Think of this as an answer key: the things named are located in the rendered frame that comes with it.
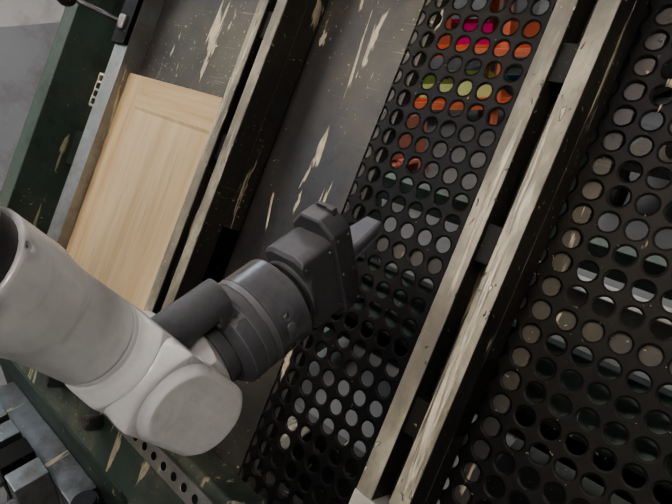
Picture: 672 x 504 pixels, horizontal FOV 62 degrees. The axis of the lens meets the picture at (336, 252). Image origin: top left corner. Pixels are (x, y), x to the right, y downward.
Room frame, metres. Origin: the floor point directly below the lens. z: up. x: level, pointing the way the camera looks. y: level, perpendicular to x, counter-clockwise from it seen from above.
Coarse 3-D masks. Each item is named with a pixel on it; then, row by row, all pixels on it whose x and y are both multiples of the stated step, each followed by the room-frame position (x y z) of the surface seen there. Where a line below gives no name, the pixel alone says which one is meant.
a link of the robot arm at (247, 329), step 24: (216, 288) 0.37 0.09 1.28; (144, 312) 0.39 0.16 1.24; (168, 312) 0.35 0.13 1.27; (192, 312) 0.35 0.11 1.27; (216, 312) 0.36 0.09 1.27; (240, 312) 0.38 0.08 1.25; (192, 336) 0.34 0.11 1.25; (216, 336) 0.36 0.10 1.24; (240, 336) 0.36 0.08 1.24; (264, 336) 0.37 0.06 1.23; (216, 360) 0.34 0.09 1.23; (240, 360) 0.36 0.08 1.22; (264, 360) 0.36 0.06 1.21
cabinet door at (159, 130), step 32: (128, 96) 1.08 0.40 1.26; (160, 96) 1.01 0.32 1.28; (192, 96) 0.96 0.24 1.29; (128, 128) 1.03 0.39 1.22; (160, 128) 0.97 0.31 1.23; (192, 128) 0.92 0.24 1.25; (128, 160) 0.99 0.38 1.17; (160, 160) 0.93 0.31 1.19; (192, 160) 0.88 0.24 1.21; (96, 192) 1.00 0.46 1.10; (128, 192) 0.94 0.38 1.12; (160, 192) 0.89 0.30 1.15; (96, 224) 0.96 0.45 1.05; (128, 224) 0.90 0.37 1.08; (160, 224) 0.85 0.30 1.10; (96, 256) 0.91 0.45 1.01; (128, 256) 0.86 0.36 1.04; (160, 256) 0.81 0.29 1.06; (128, 288) 0.81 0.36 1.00
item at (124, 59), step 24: (144, 0) 1.15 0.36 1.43; (144, 24) 1.15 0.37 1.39; (120, 48) 1.13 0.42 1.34; (144, 48) 1.14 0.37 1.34; (120, 72) 1.10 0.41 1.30; (96, 96) 1.11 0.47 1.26; (120, 96) 1.10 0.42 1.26; (96, 120) 1.07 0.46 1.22; (96, 144) 1.05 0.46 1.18; (72, 168) 1.05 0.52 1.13; (72, 192) 1.01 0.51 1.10; (72, 216) 0.99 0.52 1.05
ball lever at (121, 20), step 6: (60, 0) 1.11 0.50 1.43; (66, 0) 1.11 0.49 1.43; (72, 0) 1.12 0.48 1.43; (78, 0) 1.13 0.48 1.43; (66, 6) 1.12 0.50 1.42; (84, 6) 1.13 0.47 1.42; (90, 6) 1.13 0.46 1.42; (96, 12) 1.13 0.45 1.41; (102, 12) 1.13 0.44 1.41; (108, 12) 1.14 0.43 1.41; (114, 18) 1.14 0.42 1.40; (120, 18) 1.14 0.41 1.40; (126, 18) 1.14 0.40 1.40; (120, 24) 1.13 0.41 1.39
